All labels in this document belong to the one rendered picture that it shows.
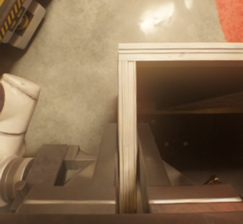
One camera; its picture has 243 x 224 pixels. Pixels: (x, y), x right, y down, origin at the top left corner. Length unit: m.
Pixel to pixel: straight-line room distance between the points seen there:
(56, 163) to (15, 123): 0.16
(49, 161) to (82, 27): 0.91
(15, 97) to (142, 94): 0.62
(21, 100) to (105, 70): 0.71
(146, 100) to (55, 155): 0.63
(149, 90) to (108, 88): 0.28
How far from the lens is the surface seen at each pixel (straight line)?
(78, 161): 0.36
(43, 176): 0.34
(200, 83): 0.41
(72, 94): 1.11
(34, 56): 1.20
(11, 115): 0.44
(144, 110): 0.91
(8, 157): 0.38
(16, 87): 0.43
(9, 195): 0.36
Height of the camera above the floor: 1.07
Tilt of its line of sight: 85 degrees down
